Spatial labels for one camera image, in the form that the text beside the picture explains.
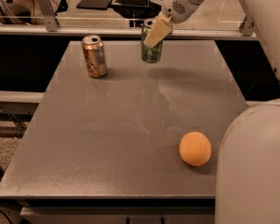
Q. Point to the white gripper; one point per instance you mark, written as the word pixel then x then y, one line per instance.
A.
pixel 176 6

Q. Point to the green soda can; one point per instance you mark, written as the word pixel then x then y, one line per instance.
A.
pixel 149 55

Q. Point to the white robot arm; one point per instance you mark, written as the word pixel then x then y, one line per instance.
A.
pixel 248 163

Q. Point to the orange soda can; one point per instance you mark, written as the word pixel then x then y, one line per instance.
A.
pixel 94 54

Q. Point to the black office chair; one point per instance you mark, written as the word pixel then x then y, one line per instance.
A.
pixel 133 10

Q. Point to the orange ball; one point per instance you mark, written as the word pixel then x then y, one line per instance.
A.
pixel 195 149

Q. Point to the right metal bracket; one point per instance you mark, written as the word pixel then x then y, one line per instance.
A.
pixel 247 27

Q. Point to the metal bracket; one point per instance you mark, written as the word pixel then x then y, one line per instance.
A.
pixel 48 15
pixel 247 27

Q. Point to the left metal bracket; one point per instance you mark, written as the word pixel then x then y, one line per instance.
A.
pixel 48 15

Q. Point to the metal rail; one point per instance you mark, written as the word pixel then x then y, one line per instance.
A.
pixel 120 32

